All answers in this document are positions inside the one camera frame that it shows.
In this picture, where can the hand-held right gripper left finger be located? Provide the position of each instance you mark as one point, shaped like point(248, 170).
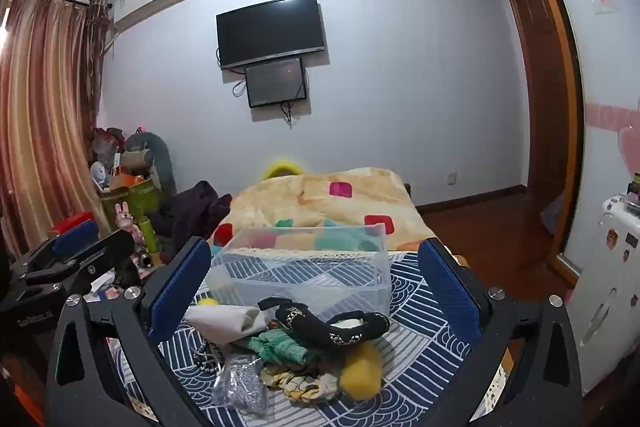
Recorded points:
point(179, 294)

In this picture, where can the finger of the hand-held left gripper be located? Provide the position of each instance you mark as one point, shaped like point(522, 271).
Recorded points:
point(107, 247)
point(75, 233)

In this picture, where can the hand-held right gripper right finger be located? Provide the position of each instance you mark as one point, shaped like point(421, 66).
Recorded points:
point(450, 294)

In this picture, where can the red box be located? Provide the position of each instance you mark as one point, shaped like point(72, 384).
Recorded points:
point(72, 222)

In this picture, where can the small yellow pompom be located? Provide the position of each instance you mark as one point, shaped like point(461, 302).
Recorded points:
point(207, 302)

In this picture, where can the pink rabbit figure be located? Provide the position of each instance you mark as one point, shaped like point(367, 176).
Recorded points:
point(125, 219)

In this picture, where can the green bottle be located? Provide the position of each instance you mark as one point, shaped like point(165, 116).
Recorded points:
point(149, 234)

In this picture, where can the green cardboard box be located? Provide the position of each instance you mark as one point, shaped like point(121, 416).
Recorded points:
point(135, 202)

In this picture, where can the white cloth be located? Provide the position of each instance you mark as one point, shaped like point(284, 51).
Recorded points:
point(225, 321)

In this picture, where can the blue and white plush toy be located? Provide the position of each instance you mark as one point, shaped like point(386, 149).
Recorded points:
point(100, 177)

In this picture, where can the dark clothes pile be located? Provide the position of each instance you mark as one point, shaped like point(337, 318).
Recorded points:
point(192, 214)

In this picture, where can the silver sequin pouch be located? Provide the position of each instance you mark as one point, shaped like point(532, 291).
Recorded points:
point(240, 384)

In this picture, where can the green knitted cloth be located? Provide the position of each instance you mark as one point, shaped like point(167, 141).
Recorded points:
point(280, 347)

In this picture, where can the striped brown curtain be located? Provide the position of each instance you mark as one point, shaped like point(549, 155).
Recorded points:
point(45, 122)

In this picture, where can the yellow plush toy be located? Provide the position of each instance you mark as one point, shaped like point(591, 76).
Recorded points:
point(361, 372)

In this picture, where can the clear plastic storage bin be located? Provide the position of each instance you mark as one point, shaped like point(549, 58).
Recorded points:
point(300, 272)

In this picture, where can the black beaded headband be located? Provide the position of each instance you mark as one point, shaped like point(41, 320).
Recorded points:
point(320, 332)

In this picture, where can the yellow patterned scrunchie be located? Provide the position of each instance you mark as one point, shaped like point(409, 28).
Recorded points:
point(300, 387)

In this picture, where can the white refrigerator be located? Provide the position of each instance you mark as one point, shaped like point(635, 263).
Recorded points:
point(607, 297)

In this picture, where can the beige blanket with coloured squares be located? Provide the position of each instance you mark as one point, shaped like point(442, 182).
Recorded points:
point(320, 202)

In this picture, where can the white wall outlet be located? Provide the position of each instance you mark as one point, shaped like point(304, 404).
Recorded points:
point(452, 179)

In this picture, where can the small black wall monitor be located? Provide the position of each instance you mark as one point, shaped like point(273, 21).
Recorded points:
point(275, 82)

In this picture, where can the wooden door frame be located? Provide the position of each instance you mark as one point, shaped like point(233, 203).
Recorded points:
point(555, 82)

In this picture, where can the pink wall decoration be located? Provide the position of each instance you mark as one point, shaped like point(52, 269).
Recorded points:
point(617, 122)

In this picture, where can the wall-mounted black television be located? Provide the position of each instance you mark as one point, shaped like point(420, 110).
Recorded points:
point(270, 32)

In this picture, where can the wall paper notice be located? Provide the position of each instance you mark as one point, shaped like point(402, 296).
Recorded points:
point(606, 2)

